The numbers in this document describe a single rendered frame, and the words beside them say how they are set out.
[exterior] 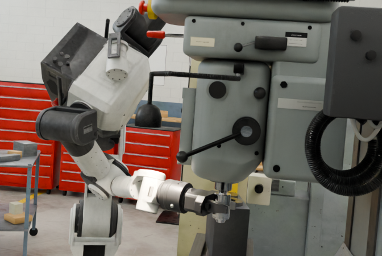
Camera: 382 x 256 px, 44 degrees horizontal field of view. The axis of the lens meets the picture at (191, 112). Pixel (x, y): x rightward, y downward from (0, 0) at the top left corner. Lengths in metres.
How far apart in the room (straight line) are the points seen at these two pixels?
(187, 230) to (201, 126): 2.00
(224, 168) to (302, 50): 0.35
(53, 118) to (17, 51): 10.16
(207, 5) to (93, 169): 0.67
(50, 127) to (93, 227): 0.55
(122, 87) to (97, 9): 9.51
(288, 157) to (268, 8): 0.36
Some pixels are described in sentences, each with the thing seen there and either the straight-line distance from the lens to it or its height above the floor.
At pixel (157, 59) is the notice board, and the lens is 10.49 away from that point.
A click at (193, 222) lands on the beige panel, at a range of 3.14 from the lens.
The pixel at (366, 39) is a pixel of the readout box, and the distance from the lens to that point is 0.94.
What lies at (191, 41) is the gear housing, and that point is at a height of 1.66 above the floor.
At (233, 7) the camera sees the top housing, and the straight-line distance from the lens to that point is 1.17.
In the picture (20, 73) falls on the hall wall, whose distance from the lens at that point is 11.52.
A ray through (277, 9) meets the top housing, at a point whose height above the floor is 1.75.
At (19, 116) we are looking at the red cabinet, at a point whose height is 1.00.
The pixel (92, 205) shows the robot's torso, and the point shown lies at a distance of 1.85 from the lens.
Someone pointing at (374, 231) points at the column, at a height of 1.25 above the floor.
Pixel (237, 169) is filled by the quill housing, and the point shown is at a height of 1.35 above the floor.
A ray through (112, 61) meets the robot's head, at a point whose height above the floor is 1.61.
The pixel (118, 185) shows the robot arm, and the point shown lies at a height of 1.22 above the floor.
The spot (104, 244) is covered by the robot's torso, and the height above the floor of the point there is 0.93.
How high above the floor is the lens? 1.55
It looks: 3 degrees down
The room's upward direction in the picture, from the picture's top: 4 degrees clockwise
